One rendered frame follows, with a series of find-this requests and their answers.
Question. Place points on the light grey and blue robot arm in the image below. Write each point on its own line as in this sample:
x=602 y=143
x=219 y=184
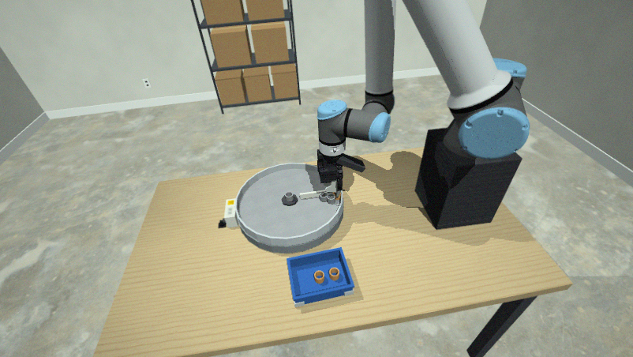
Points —
x=484 y=100

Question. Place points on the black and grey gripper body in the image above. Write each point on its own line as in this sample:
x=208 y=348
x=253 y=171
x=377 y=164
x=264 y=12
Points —
x=329 y=170

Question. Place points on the blue open crate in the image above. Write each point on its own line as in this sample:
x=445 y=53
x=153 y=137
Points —
x=302 y=269

